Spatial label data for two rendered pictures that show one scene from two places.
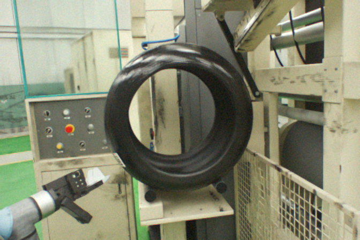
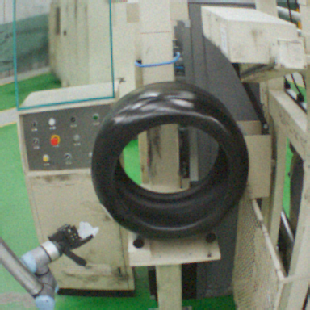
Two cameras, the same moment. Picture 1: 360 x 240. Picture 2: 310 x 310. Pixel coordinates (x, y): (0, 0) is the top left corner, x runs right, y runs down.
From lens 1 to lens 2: 78 cm
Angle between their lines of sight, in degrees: 16
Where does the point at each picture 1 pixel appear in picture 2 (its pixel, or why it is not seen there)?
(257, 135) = (264, 171)
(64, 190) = (63, 241)
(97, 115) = (84, 125)
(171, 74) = not seen: hidden behind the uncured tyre
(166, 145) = (162, 178)
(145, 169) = (132, 222)
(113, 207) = (103, 227)
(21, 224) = (40, 266)
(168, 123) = (165, 152)
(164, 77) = not seen: hidden behind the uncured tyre
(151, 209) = (140, 254)
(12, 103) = not seen: outside the picture
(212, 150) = (212, 190)
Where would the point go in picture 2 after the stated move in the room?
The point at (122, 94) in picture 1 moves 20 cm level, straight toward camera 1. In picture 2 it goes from (108, 152) to (106, 177)
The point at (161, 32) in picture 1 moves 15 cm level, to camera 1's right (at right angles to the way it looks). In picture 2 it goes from (157, 54) to (194, 54)
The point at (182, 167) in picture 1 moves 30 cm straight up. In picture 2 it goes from (178, 207) to (175, 139)
